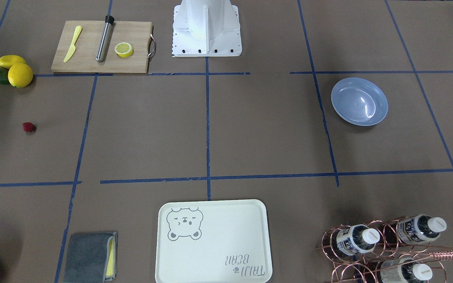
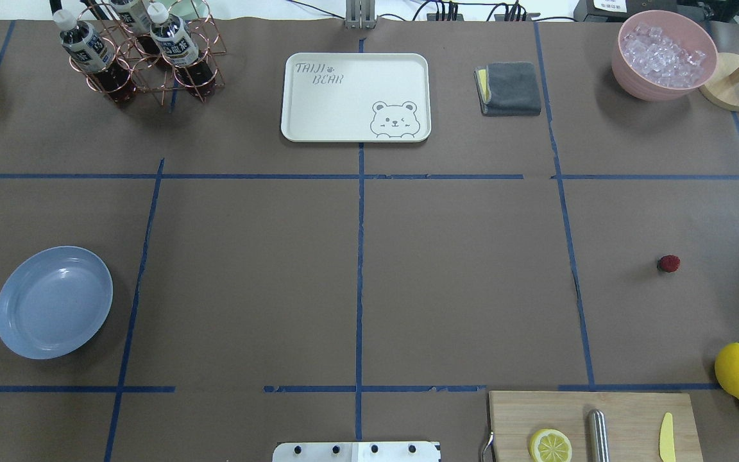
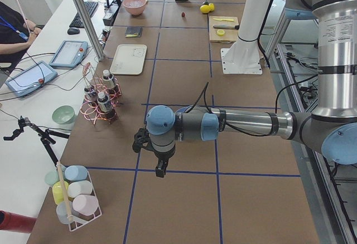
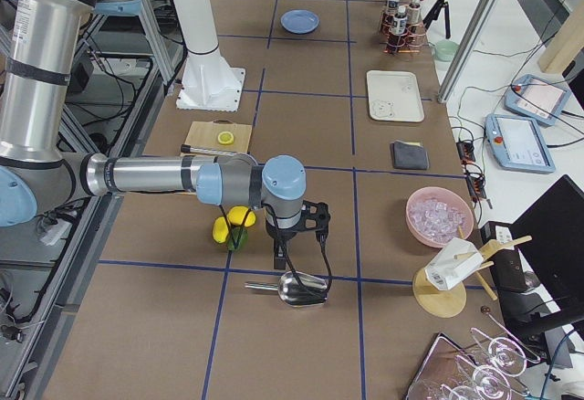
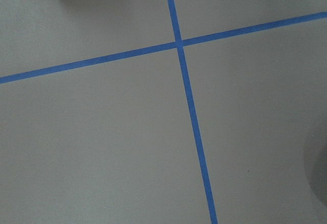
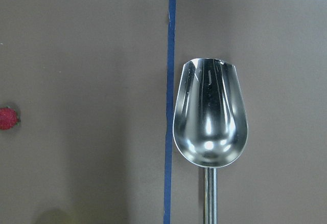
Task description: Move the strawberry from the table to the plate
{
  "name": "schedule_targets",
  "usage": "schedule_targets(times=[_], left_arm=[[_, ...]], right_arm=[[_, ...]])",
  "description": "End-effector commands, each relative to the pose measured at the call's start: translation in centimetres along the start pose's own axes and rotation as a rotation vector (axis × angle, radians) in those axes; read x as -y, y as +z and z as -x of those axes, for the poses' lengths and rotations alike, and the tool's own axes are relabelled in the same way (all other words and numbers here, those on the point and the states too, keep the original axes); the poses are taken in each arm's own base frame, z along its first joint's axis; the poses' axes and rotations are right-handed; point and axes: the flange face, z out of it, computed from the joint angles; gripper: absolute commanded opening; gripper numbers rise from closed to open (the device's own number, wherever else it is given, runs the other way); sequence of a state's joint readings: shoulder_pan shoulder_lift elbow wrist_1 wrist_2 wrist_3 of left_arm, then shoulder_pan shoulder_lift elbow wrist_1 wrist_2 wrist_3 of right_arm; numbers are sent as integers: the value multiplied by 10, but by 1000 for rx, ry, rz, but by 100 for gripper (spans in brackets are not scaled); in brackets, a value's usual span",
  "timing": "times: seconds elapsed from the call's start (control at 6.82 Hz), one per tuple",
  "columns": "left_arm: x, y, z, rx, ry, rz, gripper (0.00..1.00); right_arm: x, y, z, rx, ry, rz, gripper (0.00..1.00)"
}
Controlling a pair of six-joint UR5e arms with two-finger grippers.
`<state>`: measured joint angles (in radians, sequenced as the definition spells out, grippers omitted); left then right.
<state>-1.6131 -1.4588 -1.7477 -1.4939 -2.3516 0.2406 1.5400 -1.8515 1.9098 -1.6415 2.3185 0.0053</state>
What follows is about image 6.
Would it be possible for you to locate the red strawberry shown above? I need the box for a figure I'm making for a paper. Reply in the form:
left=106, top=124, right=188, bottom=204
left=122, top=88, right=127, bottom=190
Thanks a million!
left=0, top=106, right=21, bottom=130

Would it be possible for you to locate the metal scoop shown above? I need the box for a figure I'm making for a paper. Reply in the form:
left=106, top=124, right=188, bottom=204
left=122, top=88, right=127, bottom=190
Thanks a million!
left=173, top=58, right=248, bottom=223

